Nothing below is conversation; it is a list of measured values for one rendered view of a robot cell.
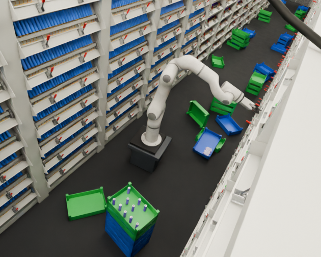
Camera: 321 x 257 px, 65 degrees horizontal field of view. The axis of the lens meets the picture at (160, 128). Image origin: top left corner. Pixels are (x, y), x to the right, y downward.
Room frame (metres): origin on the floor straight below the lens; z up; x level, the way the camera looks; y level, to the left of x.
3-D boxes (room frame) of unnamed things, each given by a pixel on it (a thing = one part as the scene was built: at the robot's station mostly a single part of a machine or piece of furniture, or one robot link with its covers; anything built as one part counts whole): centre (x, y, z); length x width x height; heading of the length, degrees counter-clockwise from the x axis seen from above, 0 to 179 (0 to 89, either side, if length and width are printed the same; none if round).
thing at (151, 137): (1.69, 0.06, 0.40); 0.19 x 0.19 x 0.18
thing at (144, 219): (0.89, 0.05, 0.44); 0.30 x 0.20 x 0.08; 55
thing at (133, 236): (0.89, 0.05, 0.36); 0.30 x 0.20 x 0.08; 55
